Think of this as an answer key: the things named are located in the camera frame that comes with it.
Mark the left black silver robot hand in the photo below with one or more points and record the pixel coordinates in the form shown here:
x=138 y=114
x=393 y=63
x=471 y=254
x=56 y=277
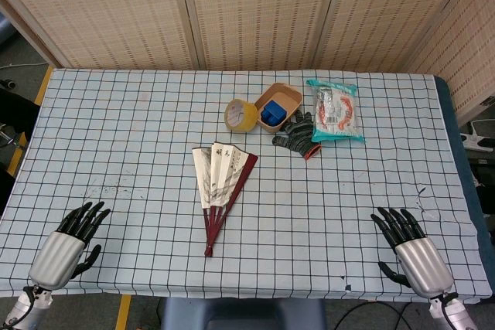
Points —
x=58 y=256

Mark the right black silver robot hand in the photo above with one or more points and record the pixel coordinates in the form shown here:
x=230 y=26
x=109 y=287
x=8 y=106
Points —
x=423 y=264

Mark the red paper folding fan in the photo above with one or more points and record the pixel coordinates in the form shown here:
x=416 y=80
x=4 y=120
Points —
x=218 y=183

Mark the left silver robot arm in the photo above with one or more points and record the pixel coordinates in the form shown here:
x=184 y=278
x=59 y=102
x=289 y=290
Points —
x=23 y=308

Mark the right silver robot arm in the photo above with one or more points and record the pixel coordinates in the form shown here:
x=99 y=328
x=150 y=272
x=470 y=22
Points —
x=458 y=314

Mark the black equipment beside table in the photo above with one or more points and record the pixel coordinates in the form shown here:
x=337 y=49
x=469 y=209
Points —
x=15 y=113

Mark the white grid pattern tablecloth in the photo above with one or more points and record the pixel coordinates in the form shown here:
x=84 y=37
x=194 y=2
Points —
x=154 y=133

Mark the teal white snack bag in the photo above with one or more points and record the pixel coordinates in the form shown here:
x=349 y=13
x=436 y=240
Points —
x=336 y=113

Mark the grey knit work glove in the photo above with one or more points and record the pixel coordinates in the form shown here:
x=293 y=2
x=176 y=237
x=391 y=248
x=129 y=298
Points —
x=295 y=137

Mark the grey blue chair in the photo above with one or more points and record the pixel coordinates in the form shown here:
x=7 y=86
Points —
x=239 y=314

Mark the blue plastic block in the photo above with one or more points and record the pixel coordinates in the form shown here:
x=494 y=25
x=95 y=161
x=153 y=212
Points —
x=272 y=113

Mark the light wooden open box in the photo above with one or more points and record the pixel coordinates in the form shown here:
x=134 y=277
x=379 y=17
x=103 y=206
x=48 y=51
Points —
x=288 y=94

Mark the yellow packing tape roll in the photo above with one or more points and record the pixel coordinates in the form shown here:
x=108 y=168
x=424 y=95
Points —
x=247 y=115

